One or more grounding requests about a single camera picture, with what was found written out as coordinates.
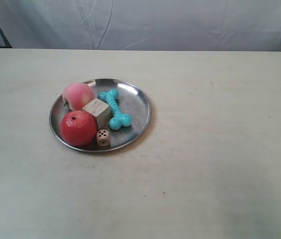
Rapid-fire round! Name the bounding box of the teal bone toy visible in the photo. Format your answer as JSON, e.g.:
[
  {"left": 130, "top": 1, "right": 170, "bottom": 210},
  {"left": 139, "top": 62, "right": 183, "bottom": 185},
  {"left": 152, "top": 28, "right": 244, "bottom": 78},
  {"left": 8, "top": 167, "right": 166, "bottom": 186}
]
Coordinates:
[{"left": 98, "top": 89, "right": 132, "bottom": 130}]

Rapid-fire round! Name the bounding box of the white backdrop curtain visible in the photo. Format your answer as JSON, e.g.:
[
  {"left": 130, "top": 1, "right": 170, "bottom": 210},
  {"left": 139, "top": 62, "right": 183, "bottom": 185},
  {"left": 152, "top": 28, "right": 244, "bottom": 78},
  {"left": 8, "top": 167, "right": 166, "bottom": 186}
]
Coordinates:
[{"left": 0, "top": 0, "right": 281, "bottom": 51}]

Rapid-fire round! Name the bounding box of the red toy orange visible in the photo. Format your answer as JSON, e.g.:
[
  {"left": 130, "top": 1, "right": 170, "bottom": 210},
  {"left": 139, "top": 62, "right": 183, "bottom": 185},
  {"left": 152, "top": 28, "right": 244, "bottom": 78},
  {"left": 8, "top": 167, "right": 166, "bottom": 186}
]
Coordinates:
[{"left": 60, "top": 110, "right": 97, "bottom": 146}]

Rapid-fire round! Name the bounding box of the pink toy peach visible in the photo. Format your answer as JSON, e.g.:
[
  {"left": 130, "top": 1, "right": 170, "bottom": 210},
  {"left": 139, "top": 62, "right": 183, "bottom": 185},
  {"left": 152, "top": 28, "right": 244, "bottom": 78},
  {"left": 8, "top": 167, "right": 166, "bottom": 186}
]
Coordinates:
[{"left": 62, "top": 83, "right": 95, "bottom": 111}]

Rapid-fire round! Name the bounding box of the wooden cube block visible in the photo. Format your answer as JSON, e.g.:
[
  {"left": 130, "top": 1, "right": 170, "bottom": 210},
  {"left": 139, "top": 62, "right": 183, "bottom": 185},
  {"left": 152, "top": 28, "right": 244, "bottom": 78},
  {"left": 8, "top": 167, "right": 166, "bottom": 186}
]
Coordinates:
[{"left": 82, "top": 99, "right": 112, "bottom": 129}]

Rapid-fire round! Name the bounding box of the small wooden die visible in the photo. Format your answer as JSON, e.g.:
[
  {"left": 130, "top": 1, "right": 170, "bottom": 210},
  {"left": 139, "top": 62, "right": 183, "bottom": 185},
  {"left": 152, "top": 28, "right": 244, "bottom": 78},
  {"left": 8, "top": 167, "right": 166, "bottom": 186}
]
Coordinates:
[{"left": 96, "top": 129, "right": 110, "bottom": 147}]

